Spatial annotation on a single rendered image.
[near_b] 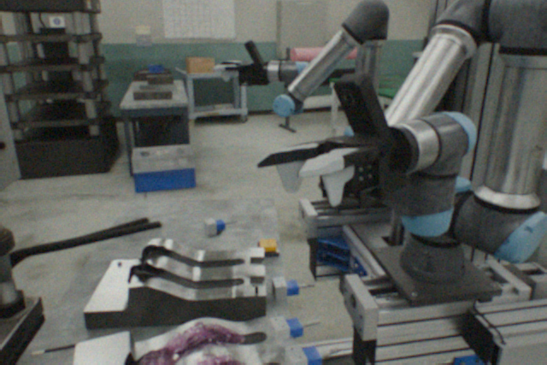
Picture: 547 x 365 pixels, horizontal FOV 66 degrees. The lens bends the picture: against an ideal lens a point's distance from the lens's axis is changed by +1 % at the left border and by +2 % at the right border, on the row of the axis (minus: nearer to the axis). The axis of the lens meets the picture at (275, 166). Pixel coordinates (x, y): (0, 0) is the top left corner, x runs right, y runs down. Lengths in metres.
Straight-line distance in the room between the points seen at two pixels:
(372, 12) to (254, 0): 6.22
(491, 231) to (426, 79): 0.33
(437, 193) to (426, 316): 0.48
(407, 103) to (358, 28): 0.60
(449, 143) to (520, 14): 0.29
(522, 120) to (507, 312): 0.50
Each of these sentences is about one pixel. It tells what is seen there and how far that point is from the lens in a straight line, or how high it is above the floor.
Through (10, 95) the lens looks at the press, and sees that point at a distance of 5.07.
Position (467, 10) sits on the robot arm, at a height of 1.63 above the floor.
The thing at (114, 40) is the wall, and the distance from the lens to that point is 7.44.
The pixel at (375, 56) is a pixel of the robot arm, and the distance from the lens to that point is 1.51.
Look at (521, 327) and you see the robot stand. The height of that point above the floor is 0.96.
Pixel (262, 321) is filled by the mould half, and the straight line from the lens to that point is 1.18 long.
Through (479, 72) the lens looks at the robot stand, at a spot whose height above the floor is 1.49.
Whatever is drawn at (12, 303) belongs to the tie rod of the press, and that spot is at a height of 0.83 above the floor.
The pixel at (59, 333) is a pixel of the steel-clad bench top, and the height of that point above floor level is 0.80.
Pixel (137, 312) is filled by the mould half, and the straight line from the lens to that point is 1.28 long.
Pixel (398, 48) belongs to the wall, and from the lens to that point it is 8.56.
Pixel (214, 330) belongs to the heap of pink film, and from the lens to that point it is 1.07.
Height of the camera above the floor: 1.61
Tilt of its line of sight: 19 degrees down
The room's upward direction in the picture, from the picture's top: straight up
